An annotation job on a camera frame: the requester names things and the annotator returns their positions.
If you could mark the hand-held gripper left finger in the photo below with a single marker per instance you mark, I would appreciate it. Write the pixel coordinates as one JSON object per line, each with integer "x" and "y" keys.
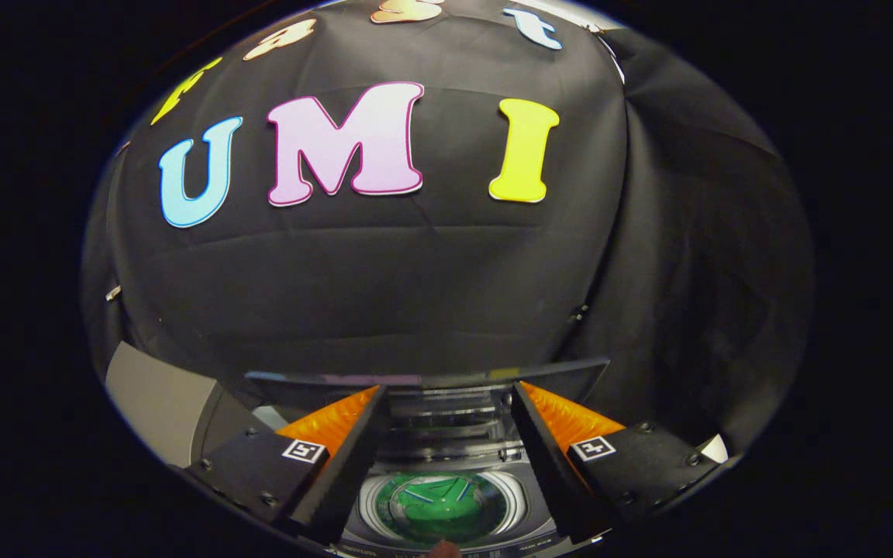
{"x": 349, "y": 465}

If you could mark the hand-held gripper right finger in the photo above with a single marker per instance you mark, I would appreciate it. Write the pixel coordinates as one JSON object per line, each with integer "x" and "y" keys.
{"x": 547, "y": 465}

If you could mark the grey washing machine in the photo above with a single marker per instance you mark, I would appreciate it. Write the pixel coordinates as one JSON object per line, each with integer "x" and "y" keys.
{"x": 446, "y": 449}

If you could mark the green polo shirt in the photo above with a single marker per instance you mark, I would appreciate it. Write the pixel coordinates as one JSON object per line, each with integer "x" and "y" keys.
{"x": 439, "y": 508}

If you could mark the dark washing machine lid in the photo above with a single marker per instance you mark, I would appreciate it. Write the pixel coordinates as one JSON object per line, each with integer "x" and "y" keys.
{"x": 446, "y": 380}

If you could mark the white panel with black marks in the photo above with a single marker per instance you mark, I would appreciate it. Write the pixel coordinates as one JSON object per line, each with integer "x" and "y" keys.
{"x": 714, "y": 449}

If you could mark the black backdrop cloth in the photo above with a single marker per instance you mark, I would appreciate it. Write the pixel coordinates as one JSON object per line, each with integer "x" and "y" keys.
{"x": 431, "y": 287}

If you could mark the silver clip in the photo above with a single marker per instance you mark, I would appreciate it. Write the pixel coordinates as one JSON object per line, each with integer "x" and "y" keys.
{"x": 113, "y": 293}

